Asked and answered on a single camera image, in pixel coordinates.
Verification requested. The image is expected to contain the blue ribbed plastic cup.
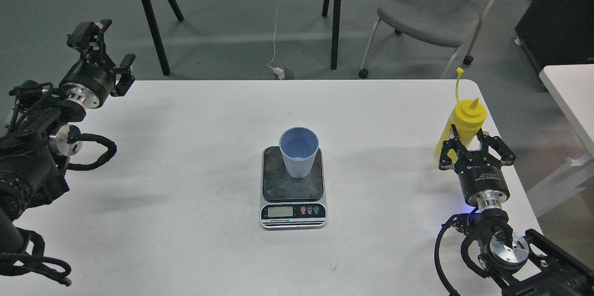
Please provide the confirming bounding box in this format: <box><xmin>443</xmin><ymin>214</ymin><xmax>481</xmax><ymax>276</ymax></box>
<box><xmin>279</xmin><ymin>127</ymin><xmax>320</xmax><ymax>179</ymax></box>

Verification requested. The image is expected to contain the white charger cable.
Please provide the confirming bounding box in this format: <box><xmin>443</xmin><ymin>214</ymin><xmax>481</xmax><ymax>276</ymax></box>
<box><xmin>267</xmin><ymin>0</ymin><xmax>285</xmax><ymax>79</ymax></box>

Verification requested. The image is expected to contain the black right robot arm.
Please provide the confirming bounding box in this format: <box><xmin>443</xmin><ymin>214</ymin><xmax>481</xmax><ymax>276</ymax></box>
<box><xmin>433</xmin><ymin>125</ymin><xmax>594</xmax><ymax>296</ymax></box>

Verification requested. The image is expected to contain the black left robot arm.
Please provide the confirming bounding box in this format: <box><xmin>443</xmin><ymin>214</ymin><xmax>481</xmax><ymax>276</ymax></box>
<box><xmin>0</xmin><ymin>19</ymin><xmax>135</xmax><ymax>286</ymax></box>

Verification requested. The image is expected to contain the grey office chair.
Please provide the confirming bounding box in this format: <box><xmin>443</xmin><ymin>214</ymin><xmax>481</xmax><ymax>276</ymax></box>
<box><xmin>366</xmin><ymin>0</ymin><xmax>495</xmax><ymax>78</ymax></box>

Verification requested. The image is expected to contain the white side table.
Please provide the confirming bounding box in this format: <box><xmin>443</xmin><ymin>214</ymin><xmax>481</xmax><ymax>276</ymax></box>
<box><xmin>539</xmin><ymin>64</ymin><xmax>594</xmax><ymax>155</ymax></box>

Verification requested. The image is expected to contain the yellow squeeze bottle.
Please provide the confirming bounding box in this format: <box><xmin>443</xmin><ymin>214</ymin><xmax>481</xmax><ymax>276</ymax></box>
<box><xmin>436</xmin><ymin>67</ymin><xmax>487</xmax><ymax>161</ymax></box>

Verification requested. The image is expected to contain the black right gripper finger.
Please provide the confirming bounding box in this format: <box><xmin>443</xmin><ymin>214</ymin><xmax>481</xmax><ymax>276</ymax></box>
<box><xmin>477</xmin><ymin>129</ymin><xmax>516</xmax><ymax>167</ymax></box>
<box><xmin>439</xmin><ymin>124</ymin><xmax>471</xmax><ymax>171</ymax></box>

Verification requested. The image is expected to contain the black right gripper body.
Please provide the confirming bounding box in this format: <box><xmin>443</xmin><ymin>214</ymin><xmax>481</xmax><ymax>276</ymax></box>
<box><xmin>455</xmin><ymin>161</ymin><xmax>510</xmax><ymax>207</ymax></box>

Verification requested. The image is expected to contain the digital kitchen scale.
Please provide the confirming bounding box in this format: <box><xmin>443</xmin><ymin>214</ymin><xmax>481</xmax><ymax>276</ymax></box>
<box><xmin>260</xmin><ymin>146</ymin><xmax>328</xmax><ymax>230</ymax></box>

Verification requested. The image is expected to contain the black cabinet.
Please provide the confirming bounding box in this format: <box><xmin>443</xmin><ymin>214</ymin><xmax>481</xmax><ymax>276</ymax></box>
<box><xmin>515</xmin><ymin>0</ymin><xmax>594</xmax><ymax>72</ymax></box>

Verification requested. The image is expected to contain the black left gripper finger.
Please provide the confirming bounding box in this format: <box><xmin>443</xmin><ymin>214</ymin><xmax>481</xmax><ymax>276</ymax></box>
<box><xmin>110</xmin><ymin>54</ymin><xmax>136</xmax><ymax>97</ymax></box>
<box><xmin>66</xmin><ymin>19</ymin><xmax>116</xmax><ymax>71</ymax></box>

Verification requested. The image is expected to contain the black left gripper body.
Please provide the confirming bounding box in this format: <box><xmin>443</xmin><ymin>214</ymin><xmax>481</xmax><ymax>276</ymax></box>
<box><xmin>59</xmin><ymin>62</ymin><xmax>116</xmax><ymax>109</ymax></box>

